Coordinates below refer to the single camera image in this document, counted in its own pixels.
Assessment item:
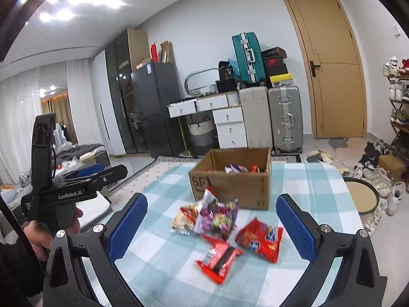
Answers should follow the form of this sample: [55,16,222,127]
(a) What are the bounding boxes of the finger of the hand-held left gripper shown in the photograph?
[54,164,129,193]
[55,162,107,180]

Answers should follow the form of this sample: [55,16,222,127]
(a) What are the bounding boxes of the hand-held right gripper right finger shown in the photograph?
[276,194,379,307]

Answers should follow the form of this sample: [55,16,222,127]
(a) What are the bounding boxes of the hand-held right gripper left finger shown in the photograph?
[43,193,149,307]

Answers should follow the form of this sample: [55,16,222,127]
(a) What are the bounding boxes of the red chip bag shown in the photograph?
[235,217,284,264]

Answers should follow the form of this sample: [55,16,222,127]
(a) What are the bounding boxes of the white packet with red edges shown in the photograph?
[171,206,197,233]

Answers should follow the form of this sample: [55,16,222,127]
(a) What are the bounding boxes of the large purple candy bag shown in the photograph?
[193,188,240,241]

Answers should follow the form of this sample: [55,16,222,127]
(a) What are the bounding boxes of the red dark cookie packet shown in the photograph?
[196,235,244,284]

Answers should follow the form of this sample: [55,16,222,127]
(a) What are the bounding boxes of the person's left forearm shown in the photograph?
[0,240,47,307]

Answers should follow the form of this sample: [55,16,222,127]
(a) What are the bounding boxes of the person's left hand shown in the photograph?
[23,207,84,262]

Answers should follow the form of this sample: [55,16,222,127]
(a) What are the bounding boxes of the grey sofa with clothes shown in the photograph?
[53,142,111,180]

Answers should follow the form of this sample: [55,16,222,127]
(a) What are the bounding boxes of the beige dotted rug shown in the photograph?
[105,161,167,199]

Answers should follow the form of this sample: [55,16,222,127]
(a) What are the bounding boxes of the hanging clothes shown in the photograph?
[53,122,69,149]

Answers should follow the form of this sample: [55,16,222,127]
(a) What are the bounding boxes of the brown curtain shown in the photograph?
[48,94,79,144]

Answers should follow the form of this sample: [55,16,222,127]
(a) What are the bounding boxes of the white wardrobe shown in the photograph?
[90,49,127,157]

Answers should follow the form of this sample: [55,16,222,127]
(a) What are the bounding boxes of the round beige stool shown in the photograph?
[343,177,381,215]

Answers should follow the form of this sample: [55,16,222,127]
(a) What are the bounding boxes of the dark glass cabinet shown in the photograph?
[105,28,150,156]

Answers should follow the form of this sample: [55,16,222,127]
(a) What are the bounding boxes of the black refrigerator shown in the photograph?
[130,61,186,158]

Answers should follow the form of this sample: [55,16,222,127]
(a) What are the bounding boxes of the beige fuzzy rug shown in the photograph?
[334,145,368,175]

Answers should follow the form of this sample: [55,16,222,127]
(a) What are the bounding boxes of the white curtain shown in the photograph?
[0,67,69,186]

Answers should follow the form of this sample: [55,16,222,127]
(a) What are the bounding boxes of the grey floor mat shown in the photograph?
[328,137,350,149]

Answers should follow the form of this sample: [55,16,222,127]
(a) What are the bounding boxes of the pile of white sneakers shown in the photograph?
[353,139,408,234]

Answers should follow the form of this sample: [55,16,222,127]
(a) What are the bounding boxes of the woven laundry basket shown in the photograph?
[186,117,216,149]

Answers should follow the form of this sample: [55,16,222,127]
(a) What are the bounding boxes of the silver suitcase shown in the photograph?
[268,85,304,154]

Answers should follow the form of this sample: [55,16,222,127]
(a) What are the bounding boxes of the small cardboard box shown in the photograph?
[378,154,406,183]

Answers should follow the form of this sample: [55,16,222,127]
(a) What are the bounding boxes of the beige suitcase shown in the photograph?
[239,86,274,150]

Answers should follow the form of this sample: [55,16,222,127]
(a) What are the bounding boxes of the white desk with drawers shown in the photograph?
[168,90,248,154]

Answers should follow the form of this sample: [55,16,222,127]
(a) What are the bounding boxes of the tall cardboard piece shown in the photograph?
[160,40,175,64]

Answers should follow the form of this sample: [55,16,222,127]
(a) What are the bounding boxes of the wooden shoe rack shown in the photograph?
[383,73,409,148]

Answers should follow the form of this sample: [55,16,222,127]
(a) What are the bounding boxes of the black storage bin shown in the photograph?
[215,80,238,93]

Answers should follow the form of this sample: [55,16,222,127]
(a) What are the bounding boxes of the wooden door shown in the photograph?
[281,0,368,139]

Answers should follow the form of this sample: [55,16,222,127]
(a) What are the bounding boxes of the black printed box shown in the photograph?
[218,61,235,82]

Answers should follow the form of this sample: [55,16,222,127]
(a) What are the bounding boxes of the blue plastic bag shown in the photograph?
[228,58,240,79]

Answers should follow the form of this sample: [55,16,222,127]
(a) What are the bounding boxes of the ceiling spotlights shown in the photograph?
[19,0,125,23]

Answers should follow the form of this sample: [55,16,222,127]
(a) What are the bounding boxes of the black shoe box red stripe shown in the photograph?
[261,47,286,59]

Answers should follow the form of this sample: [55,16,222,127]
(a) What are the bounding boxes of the teal suitcase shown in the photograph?
[232,32,267,85]

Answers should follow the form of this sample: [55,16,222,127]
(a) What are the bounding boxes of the curved metal tube frame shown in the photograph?
[185,68,219,98]

